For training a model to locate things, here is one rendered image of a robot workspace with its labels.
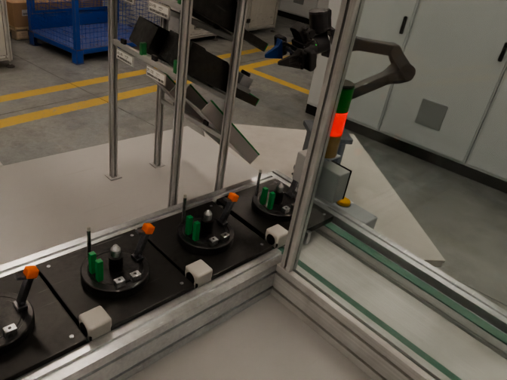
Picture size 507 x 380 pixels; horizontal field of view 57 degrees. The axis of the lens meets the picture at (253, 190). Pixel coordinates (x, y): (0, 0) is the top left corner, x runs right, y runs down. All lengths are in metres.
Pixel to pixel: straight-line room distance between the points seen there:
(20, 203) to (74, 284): 0.51
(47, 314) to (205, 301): 0.30
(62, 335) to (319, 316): 0.54
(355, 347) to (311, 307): 0.13
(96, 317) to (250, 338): 0.35
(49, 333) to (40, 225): 0.50
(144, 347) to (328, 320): 0.41
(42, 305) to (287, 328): 0.53
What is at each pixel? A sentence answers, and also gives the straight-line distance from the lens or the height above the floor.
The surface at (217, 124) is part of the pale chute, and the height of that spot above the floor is 1.14.
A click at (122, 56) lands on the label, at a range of 1.37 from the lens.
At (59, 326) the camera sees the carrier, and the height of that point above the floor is 0.97.
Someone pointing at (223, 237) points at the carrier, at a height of 1.00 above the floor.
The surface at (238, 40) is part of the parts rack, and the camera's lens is 1.24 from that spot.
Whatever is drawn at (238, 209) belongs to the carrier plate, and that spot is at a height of 0.97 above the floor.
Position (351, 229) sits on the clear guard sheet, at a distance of 0.97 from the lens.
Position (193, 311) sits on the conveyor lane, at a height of 0.95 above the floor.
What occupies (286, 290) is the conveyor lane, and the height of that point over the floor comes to 0.91.
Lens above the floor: 1.67
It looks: 31 degrees down
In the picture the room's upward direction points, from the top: 10 degrees clockwise
